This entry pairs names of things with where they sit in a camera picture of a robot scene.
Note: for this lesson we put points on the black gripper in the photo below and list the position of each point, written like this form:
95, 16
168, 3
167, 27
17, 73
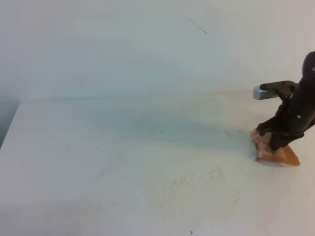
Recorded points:
293, 116

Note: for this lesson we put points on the pink striped stained rag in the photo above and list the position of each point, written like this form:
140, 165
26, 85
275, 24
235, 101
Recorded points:
284, 155

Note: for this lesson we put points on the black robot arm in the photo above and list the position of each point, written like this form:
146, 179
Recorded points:
309, 65

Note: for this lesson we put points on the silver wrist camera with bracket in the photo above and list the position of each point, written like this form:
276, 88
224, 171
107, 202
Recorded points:
281, 89

